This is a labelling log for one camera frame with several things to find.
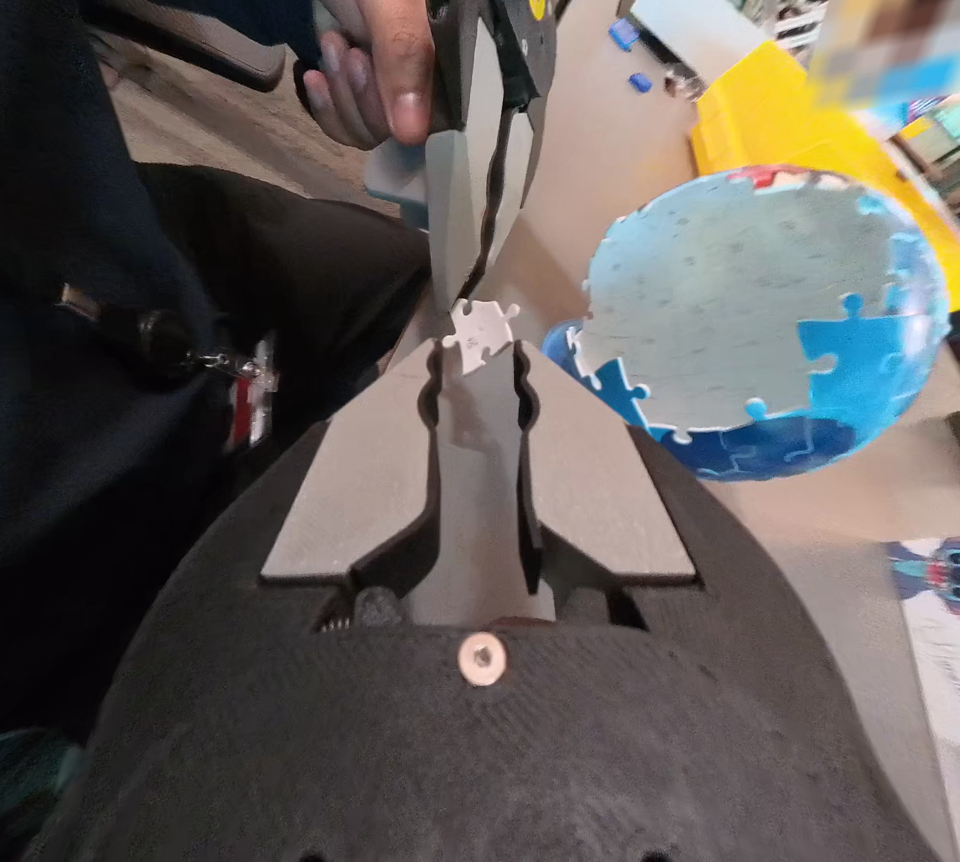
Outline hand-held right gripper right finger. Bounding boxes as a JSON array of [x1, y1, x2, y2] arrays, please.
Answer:
[[514, 339, 696, 595]]

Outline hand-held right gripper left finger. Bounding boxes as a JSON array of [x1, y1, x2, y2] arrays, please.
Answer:
[[258, 339, 451, 601]]

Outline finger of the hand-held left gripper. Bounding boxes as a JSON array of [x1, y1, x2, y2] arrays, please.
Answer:
[[426, 108, 513, 313], [478, 110, 546, 280]]

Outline white-backed puzzle piece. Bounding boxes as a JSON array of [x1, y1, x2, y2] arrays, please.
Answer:
[[441, 298, 521, 377]]

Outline blue puzzle ball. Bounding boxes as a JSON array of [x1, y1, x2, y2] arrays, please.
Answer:
[[581, 164, 954, 484]]

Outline blue ball stand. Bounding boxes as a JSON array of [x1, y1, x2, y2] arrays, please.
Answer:
[[541, 318, 601, 391]]

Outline person's left hand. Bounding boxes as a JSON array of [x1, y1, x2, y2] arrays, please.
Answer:
[[298, 0, 438, 152]]

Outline red white tag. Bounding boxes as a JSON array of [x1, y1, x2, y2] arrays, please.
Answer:
[[223, 335, 280, 452]]

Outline person's black trousers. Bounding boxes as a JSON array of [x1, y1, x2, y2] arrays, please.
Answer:
[[131, 160, 432, 578]]

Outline yellow plastic bin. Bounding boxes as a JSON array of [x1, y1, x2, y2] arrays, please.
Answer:
[[690, 40, 960, 312]]

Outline person's dark jacket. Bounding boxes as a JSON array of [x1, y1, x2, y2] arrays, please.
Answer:
[[0, 0, 234, 736]]

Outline white instruction sheet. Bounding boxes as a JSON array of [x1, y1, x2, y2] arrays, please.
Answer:
[[888, 538, 960, 837]]

